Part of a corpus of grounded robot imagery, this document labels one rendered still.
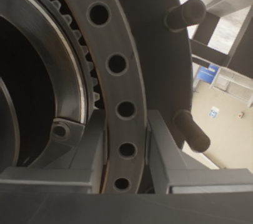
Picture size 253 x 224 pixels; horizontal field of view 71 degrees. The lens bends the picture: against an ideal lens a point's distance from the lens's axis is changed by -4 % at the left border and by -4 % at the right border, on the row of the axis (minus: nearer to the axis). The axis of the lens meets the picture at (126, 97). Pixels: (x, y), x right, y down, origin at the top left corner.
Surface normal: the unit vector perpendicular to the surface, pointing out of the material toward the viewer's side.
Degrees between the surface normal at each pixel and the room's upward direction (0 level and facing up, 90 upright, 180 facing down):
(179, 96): 90
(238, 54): 90
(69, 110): 90
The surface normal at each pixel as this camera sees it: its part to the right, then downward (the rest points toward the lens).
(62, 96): 0.02, 0.29
